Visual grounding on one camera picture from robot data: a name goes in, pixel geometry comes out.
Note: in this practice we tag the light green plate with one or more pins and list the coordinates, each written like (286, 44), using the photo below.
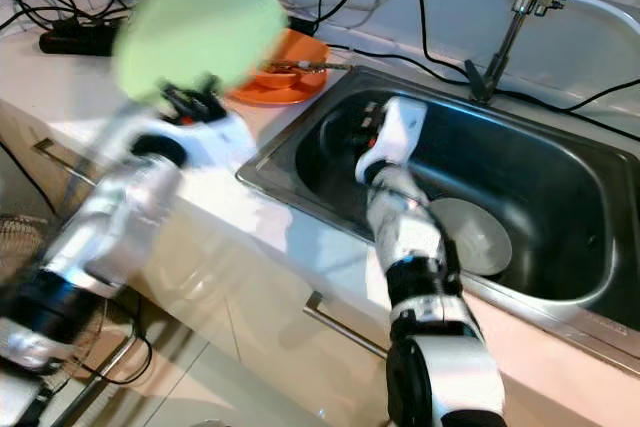
(200, 32)

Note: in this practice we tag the white ceramic bowl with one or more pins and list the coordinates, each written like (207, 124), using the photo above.
(475, 237)

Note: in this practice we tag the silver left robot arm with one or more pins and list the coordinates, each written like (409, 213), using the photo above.
(120, 227)

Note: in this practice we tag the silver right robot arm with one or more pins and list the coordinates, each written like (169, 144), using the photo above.
(410, 237)

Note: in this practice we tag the stainless steel kitchen sink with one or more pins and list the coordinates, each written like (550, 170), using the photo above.
(560, 167)

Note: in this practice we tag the cream kitchen base cabinet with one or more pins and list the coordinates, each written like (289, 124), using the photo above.
(250, 297)

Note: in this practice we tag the orange plastic plate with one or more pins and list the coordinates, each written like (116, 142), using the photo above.
(300, 47)

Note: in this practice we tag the black power strip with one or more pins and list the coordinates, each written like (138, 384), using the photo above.
(75, 40)

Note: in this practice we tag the chrome sink faucet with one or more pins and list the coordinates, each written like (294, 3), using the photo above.
(515, 17)

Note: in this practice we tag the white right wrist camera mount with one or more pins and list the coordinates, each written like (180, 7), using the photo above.
(400, 132)

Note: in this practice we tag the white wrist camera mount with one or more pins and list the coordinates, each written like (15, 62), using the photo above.
(220, 142)
(400, 132)

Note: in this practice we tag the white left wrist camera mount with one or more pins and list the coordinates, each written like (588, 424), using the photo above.
(220, 142)

